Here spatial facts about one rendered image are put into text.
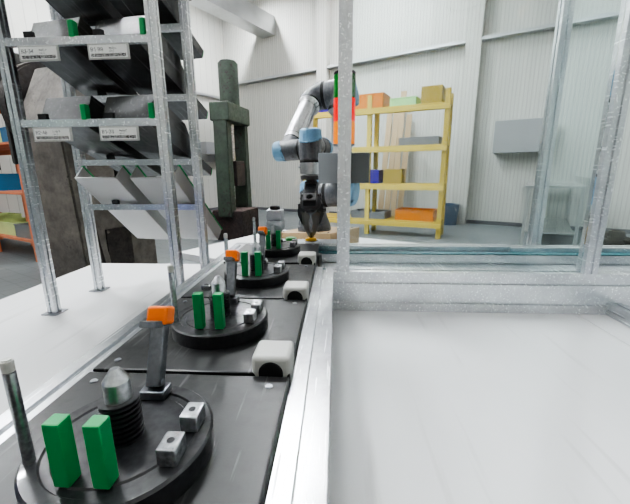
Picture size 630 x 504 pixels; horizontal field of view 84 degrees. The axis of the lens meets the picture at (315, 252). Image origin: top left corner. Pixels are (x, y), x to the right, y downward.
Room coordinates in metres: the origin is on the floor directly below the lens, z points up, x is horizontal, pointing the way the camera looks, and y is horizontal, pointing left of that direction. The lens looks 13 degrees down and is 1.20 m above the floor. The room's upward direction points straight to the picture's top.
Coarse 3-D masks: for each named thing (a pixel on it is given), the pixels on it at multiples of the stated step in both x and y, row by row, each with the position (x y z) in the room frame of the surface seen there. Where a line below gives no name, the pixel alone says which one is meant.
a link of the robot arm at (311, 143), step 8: (304, 128) 1.19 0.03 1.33; (312, 128) 1.19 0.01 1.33; (304, 136) 1.19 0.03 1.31; (312, 136) 1.18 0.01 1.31; (320, 136) 1.20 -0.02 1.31; (304, 144) 1.19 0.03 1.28; (312, 144) 1.18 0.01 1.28; (320, 144) 1.20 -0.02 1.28; (304, 152) 1.19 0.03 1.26; (312, 152) 1.18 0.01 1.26; (320, 152) 1.20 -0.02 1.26; (304, 160) 1.19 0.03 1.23; (312, 160) 1.18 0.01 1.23
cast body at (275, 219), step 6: (270, 210) 0.96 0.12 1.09; (276, 210) 0.96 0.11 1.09; (282, 210) 0.98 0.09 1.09; (270, 216) 0.96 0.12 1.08; (276, 216) 0.96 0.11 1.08; (282, 216) 0.97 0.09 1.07; (270, 222) 0.96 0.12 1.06; (276, 222) 0.96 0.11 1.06; (282, 222) 0.97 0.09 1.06; (270, 228) 0.96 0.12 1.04; (276, 228) 0.96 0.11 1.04; (282, 228) 0.97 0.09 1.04
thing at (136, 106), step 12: (120, 96) 0.87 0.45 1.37; (132, 96) 0.86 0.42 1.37; (144, 96) 0.86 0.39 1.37; (108, 108) 0.87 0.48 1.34; (120, 108) 0.86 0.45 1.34; (132, 108) 0.85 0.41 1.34; (144, 108) 0.84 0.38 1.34; (168, 108) 0.90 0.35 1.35; (180, 120) 0.94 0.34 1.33; (144, 132) 0.86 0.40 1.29; (156, 132) 0.86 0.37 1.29; (180, 132) 0.93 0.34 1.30; (132, 144) 0.93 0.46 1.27; (144, 144) 0.92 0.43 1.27; (156, 144) 0.91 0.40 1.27; (180, 144) 0.93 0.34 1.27; (156, 156) 0.98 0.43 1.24; (180, 156) 0.96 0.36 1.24; (204, 168) 1.03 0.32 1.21
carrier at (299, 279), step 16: (224, 240) 0.70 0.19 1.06; (256, 256) 0.68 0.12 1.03; (224, 272) 0.71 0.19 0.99; (240, 272) 0.71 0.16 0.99; (256, 272) 0.68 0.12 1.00; (272, 272) 0.71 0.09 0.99; (288, 272) 0.73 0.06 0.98; (304, 272) 0.77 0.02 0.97; (192, 288) 0.67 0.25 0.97; (240, 288) 0.67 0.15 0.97; (256, 288) 0.66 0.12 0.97; (272, 288) 0.66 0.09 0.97; (288, 288) 0.61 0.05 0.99; (304, 288) 0.61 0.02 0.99
